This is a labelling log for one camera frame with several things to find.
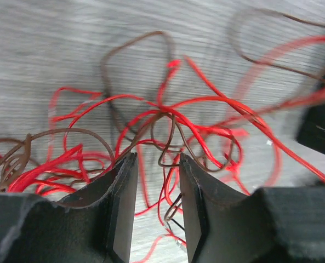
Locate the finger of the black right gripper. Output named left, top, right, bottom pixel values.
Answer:
left=295, top=46, right=325, bottom=159

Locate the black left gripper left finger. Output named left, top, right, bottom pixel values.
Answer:
left=0, top=153, right=138, bottom=262

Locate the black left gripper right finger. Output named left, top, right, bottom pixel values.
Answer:
left=179, top=154, right=325, bottom=262

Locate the red cable bundle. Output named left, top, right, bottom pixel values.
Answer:
left=0, top=35, right=325, bottom=263

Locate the brown thin cable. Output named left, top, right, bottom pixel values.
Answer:
left=0, top=7, right=325, bottom=222

